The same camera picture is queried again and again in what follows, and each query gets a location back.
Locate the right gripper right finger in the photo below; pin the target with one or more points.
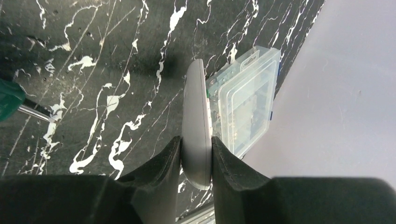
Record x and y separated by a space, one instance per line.
244 196

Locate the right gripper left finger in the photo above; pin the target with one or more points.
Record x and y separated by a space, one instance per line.
147 195

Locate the white remote control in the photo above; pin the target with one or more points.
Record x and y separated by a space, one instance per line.
196 142

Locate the clear plastic screw box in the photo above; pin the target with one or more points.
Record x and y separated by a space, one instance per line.
241 96

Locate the aluminium frame rail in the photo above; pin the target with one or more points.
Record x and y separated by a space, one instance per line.
203 215

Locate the green handle screwdriver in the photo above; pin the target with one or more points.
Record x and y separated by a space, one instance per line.
13 99

